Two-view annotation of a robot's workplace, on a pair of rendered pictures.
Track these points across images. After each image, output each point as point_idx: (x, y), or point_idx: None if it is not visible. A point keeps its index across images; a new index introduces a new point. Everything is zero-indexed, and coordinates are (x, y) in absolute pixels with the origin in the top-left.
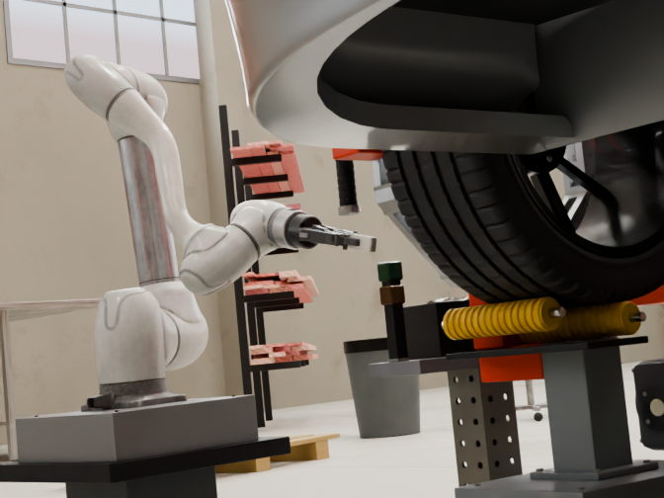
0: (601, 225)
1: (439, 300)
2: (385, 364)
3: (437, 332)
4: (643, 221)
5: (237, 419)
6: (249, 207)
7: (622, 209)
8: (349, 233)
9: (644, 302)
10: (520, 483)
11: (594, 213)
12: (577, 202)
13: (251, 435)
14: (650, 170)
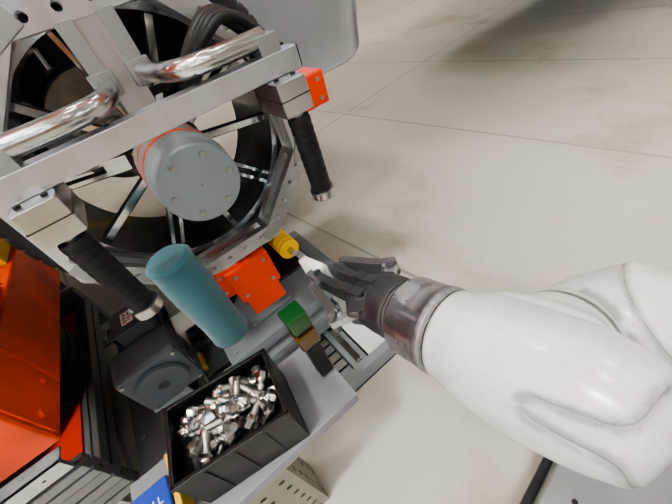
0: (147, 241)
1: (244, 396)
2: (338, 372)
3: (276, 366)
4: (145, 224)
5: (548, 476)
6: (554, 305)
7: (128, 233)
8: (325, 276)
9: (59, 417)
10: (301, 285)
11: (131, 245)
12: (112, 254)
13: (534, 500)
14: (89, 214)
